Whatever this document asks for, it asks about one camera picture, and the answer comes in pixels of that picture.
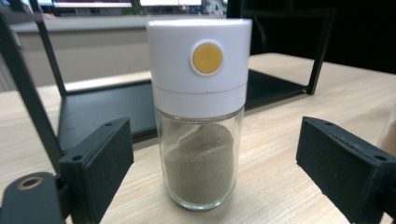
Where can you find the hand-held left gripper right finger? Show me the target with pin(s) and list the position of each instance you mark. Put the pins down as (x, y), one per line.
(339, 161)

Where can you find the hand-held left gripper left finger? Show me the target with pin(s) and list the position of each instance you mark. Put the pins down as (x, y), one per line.
(99, 155)

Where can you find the black metal rack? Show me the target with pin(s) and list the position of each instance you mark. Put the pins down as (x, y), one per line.
(93, 112)

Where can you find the glass spice jar grey powder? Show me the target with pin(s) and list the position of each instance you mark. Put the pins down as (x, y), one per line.
(199, 77)

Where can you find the grey office partition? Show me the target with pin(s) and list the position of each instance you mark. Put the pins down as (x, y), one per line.
(93, 56)

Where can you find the wide computer monitor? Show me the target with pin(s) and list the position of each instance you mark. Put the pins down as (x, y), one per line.
(93, 4)
(171, 2)

